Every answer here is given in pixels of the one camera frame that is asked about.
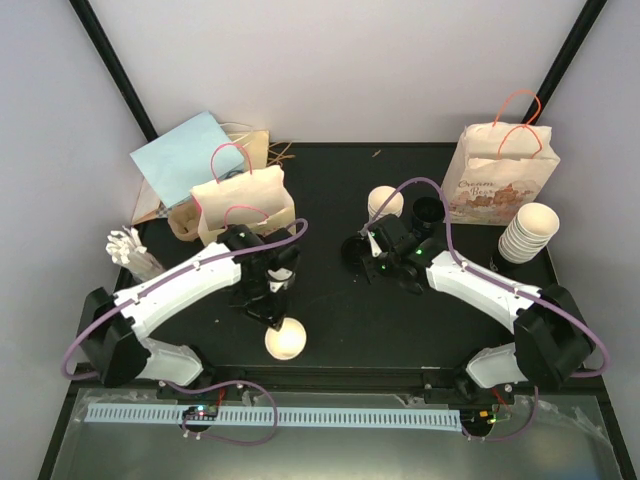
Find patterned flat paper bag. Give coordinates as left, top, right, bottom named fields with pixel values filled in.
left=130, top=180, right=170, bottom=225

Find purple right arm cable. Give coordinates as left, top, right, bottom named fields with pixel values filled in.
left=362, top=177, right=612, bottom=444

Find tall stack paper cups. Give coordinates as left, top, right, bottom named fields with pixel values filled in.
left=490, top=202, right=560, bottom=272

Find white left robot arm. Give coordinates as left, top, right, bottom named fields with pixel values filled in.
left=80, top=225, right=300, bottom=399

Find cream paper bag pink sides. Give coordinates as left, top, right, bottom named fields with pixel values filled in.
left=190, top=165, right=295, bottom=245

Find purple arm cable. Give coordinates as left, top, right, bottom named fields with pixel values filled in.
left=60, top=218, right=310, bottom=446
left=362, top=177, right=612, bottom=444

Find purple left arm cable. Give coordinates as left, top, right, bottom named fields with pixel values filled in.
left=60, top=218, right=310, bottom=446

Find black lid stack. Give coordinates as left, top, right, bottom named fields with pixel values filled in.
left=411, top=197, right=445, bottom=238

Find black sleeved paper cup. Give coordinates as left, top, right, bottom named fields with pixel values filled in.
left=265, top=317, right=307, bottom=361

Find stacked pulp cup carriers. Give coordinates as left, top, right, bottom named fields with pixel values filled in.
left=168, top=201, right=200, bottom=242

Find light blue slotted cable duct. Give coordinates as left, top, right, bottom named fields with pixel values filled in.
left=84, top=403, right=462, bottom=433

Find small stack paper cups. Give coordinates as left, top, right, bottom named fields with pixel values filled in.
left=367, top=186, right=404, bottom=220

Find Cream Bear printed paper bag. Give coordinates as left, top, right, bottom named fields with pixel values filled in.
left=441, top=98, right=560, bottom=226

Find light blue paper bag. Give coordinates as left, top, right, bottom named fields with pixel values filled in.
left=131, top=111, right=245, bottom=207

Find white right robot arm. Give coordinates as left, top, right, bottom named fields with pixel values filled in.
left=361, top=215, right=595, bottom=403

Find brown kraft paper bag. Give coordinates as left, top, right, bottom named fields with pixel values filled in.
left=220, top=122, right=295, bottom=169

